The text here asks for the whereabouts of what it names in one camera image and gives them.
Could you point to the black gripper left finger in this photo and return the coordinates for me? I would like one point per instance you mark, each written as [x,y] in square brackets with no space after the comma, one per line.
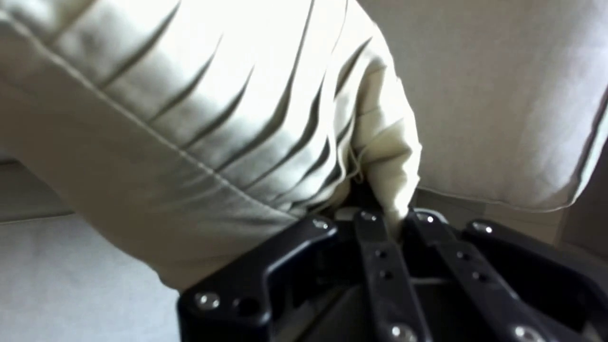
[286,292]

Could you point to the small white ribbed pillow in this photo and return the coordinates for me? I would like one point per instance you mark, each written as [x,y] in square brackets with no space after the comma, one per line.
[191,115]

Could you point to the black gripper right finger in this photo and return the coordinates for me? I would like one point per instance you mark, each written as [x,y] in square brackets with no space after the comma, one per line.
[539,286]

